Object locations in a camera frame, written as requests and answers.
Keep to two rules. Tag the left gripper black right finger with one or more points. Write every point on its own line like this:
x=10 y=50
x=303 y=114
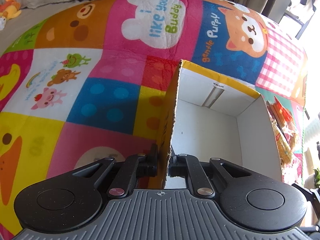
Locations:
x=247 y=198

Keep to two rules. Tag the colourful cartoon patchwork blanket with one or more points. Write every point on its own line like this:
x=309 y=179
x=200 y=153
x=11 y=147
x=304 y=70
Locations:
x=89 y=82

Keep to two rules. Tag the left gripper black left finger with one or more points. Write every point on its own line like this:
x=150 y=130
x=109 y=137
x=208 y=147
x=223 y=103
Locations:
x=73 y=199

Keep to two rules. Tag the yellow cardboard box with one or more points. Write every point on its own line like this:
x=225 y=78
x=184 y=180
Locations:
x=210 y=115

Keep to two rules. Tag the orange plush toy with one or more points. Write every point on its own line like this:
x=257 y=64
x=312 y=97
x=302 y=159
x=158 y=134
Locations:
x=10 y=9

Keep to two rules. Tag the red biscuit stick packet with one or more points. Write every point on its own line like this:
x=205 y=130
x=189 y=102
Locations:
x=284 y=130

